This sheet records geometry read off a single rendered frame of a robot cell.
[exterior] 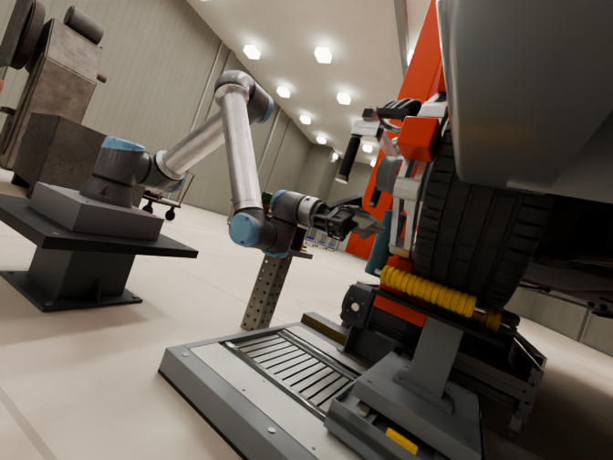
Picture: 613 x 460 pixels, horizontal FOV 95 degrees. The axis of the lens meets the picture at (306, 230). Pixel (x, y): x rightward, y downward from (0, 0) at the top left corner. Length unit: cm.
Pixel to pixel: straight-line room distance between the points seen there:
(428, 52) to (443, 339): 144
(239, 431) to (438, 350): 57
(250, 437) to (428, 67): 174
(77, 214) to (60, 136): 236
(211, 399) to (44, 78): 536
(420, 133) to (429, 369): 65
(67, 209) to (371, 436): 117
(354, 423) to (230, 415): 31
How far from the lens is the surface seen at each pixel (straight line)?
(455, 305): 83
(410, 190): 76
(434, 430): 85
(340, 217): 79
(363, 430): 85
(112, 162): 140
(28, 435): 87
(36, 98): 579
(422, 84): 176
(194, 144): 132
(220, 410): 88
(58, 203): 133
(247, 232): 78
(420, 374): 97
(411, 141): 71
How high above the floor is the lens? 55
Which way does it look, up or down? level
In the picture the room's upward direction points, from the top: 19 degrees clockwise
